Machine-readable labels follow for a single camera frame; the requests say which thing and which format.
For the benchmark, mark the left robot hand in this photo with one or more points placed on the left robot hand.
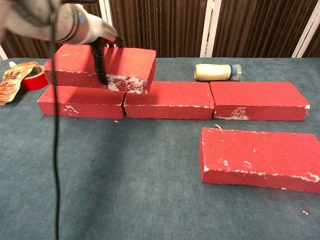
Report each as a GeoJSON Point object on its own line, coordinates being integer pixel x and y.
{"type": "Point", "coordinates": [102, 30]}

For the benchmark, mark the red brick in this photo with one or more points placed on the red brick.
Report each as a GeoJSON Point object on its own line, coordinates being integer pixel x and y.
{"type": "Point", "coordinates": [255, 97]}
{"type": "Point", "coordinates": [257, 155]}
{"type": "Point", "coordinates": [75, 62]}
{"type": "Point", "coordinates": [82, 105]}
{"type": "Point", "coordinates": [170, 100]}

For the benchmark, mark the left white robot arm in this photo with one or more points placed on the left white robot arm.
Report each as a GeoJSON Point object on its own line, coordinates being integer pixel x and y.
{"type": "Point", "coordinates": [30, 17]}

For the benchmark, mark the red tape roll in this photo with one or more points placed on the red tape roll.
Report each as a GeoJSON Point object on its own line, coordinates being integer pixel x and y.
{"type": "Point", "coordinates": [35, 83]}

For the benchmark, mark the orange sauce spout pouch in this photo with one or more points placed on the orange sauce spout pouch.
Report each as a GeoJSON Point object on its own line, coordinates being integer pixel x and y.
{"type": "Point", "coordinates": [10, 82]}

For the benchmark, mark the cream mayonnaise squeeze bottle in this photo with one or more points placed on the cream mayonnaise squeeze bottle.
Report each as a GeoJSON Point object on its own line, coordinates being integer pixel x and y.
{"type": "Point", "coordinates": [215, 72]}

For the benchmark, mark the blue felt table cover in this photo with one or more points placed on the blue felt table cover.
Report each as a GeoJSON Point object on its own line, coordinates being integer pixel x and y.
{"type": "Point", "coordinates": [125, 175]}

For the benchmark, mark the white partition frame post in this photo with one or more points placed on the white partition frame post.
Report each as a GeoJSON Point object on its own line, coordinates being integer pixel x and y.
{"type": "Point", "coordinates": [206, 37]}
{"type": "Point", "coordinates": [302, 45]}
{"type": "Point", "coordinates": [106, 10]}
{"type": "Point", "coordinates": [2, 53]}

